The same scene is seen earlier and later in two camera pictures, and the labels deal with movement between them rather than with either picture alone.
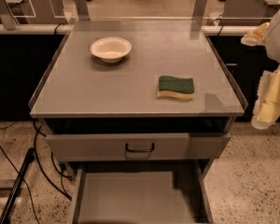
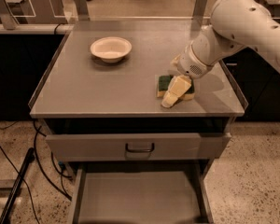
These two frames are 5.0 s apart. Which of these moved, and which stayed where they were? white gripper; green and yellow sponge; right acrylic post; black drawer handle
Moved: white gripper
Stayed: black drawer handle; right acrylic post; green and yellow sponge
